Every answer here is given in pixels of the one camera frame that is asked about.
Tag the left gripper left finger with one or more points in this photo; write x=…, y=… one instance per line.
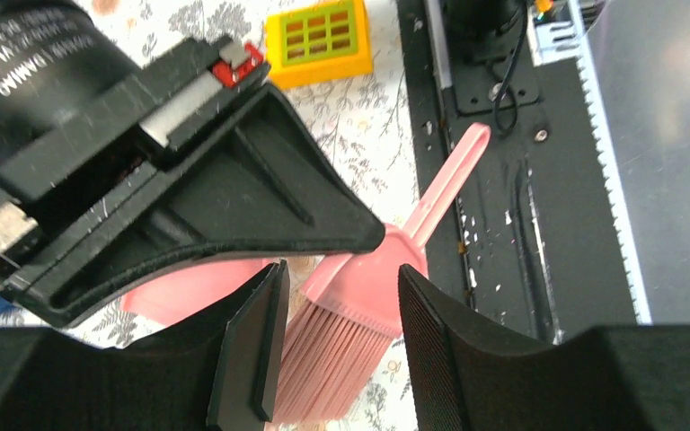
x=215, y=370

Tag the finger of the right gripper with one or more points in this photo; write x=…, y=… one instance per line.
x=258, y=186

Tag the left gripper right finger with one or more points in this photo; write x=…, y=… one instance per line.
x=471, y=373

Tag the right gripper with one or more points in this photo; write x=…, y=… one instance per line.
x=77, y=116

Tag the pink dustpan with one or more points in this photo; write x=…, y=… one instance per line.
x=173, y=297

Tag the pink brush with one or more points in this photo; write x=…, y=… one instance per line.
x=350, y=315

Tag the yellow grid block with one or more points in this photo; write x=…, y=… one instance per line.
x=318, y=43

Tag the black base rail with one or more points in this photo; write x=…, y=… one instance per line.
x=539, y=238

